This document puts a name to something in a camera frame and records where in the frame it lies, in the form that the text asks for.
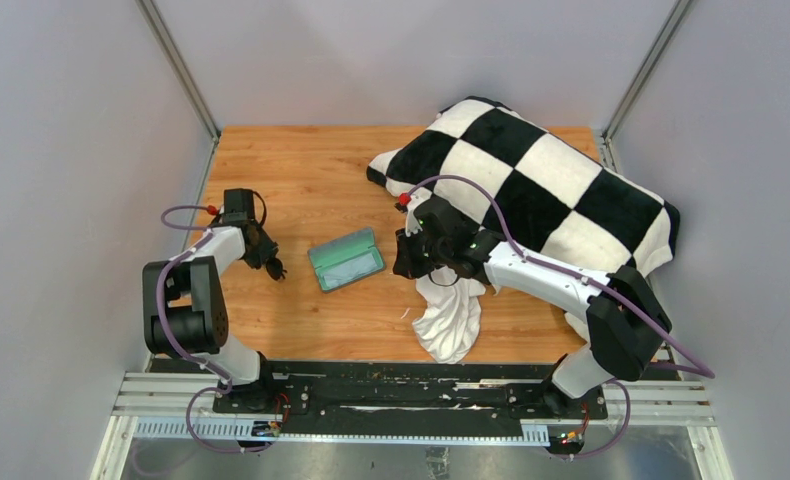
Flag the grey glasses case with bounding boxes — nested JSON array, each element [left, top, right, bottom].
[[307, 227, 386, 293]]

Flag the white crumpled cloth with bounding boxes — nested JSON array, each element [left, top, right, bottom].
[[412, 267, 487, 364]]

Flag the left aluminium frame post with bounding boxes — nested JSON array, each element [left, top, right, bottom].
[[135, 0, 221, 145]]

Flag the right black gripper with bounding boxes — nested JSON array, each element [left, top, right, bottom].
[[393, 223, 451, 280]]

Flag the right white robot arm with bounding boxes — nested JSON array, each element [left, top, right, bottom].
[[394, 194, 672, 418]]

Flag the black white checkered pillow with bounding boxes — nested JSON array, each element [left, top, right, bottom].
[[366, 96, 680, 276]]

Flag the black sunglasses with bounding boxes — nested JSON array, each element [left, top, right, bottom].
[[264, 256, 286, 281]]

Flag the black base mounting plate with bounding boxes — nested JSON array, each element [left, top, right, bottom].
[[213, 360, 607, 441]]

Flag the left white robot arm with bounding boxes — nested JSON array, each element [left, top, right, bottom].
[[142, 188, 286, 413]]

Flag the aluminium frame post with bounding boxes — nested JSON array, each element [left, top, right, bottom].
[[135, 0, 221, 145], [602, 0, 696, 143]]

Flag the light blue cleaning cloth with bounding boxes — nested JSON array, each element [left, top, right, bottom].
[[322, 254, 377, 289]]

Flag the right aluminium frame post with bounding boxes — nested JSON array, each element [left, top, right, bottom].
[[602, 0, 696, 143]]

